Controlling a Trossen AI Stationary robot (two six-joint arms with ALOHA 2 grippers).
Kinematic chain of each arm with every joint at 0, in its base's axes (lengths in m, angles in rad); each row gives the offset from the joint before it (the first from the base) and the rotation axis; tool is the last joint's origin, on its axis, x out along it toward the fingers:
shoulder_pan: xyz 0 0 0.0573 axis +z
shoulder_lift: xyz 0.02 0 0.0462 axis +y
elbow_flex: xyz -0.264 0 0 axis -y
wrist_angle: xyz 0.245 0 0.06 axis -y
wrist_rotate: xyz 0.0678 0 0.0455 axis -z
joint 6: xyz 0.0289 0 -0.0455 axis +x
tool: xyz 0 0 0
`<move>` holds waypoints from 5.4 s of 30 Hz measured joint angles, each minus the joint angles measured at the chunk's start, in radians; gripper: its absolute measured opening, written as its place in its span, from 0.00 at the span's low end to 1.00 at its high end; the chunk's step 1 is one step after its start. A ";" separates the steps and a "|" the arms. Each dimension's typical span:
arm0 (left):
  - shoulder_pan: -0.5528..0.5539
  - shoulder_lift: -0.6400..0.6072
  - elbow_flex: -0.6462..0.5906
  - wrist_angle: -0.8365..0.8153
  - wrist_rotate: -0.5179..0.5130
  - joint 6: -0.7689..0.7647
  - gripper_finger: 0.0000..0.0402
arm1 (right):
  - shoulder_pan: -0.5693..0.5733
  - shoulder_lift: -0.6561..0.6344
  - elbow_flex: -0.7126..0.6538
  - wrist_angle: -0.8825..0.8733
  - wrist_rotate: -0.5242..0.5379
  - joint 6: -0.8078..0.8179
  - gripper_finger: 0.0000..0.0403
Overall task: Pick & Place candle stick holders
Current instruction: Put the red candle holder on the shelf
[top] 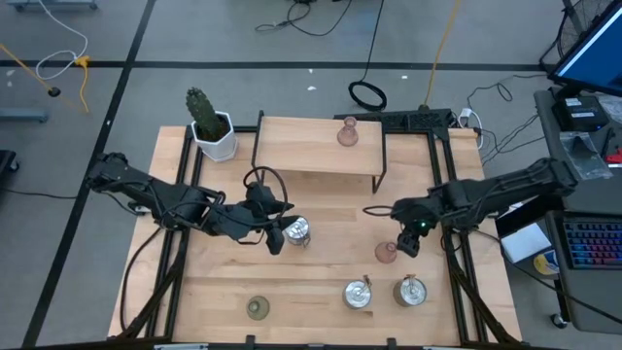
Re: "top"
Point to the white plug adapter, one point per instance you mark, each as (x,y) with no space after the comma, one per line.
(466,115)

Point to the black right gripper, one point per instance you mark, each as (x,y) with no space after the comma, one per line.
(423,214)

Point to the black power strip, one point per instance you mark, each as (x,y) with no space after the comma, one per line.
(418,119)

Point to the floral label tin candle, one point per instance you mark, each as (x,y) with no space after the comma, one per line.
(299,233)

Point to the white box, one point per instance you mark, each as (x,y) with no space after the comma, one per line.
(525,243)

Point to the computer monitor blue screen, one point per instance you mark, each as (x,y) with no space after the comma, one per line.
(597,58)

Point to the clear plastic bag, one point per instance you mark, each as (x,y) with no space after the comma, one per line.
(585,155)

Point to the black aluminium table frame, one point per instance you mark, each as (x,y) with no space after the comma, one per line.
(172,301)

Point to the green glass candle holder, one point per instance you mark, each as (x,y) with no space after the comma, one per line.
(257,307)

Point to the backlit rainbow keyboard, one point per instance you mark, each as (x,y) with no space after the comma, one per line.
(593,243)

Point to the blue yellow package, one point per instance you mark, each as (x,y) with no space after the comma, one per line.
(546,265)

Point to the white hexagonal plant pot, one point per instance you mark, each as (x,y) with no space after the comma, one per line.
(221,150)

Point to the wooden shelf riser black legs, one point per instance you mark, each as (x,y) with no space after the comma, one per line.
(301,146)

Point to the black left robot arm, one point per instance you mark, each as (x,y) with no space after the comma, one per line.
(170,199)

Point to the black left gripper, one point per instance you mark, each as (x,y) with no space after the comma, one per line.
(255,214)

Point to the grey side desk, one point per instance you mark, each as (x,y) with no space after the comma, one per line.
(593,291)

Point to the orange label tin candle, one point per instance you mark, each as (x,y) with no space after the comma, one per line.
(410,291)

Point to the red object on desk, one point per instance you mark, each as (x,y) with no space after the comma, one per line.
(614,156)

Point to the green artificial cactus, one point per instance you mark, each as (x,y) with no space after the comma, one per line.
(204,114)

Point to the ribbed silver tin candle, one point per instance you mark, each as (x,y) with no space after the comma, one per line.
(357,294)

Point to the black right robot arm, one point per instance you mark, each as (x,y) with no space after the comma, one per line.
(510,187)

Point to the grey furniture base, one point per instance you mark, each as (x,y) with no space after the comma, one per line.
(53,5)
(24,115)

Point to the pink glass candle holder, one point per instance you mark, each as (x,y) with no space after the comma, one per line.
(347,136)
(385,254)

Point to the black chair castor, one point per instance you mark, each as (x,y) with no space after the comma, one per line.
(7,163)

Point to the small black box device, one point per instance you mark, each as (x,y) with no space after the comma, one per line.
(578,114)

